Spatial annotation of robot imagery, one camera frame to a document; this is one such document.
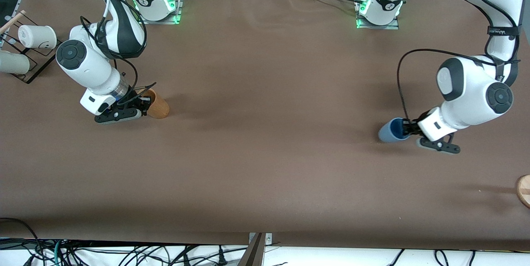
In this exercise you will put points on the round wooden disc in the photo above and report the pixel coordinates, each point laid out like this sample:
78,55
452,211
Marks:
524,190

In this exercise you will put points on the plain white cup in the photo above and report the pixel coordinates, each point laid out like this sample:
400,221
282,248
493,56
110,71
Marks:
14,62

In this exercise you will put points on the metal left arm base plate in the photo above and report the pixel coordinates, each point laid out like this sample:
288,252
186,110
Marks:
393,24

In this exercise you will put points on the white cup with print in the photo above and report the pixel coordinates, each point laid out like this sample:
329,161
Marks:
37,36

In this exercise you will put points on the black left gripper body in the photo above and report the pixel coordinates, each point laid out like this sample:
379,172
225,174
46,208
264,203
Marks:
414,127

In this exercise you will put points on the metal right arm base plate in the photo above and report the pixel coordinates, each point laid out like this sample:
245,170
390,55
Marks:
177,7

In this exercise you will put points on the brown bamboo cup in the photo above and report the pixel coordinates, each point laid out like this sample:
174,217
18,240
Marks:
159,106

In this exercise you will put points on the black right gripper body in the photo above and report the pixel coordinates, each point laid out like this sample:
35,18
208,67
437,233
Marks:
133,96

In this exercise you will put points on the metal table bracket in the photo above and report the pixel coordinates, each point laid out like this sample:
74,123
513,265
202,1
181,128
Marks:
258,249

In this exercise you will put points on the blue cup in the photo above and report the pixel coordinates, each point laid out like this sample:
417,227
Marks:
389,131

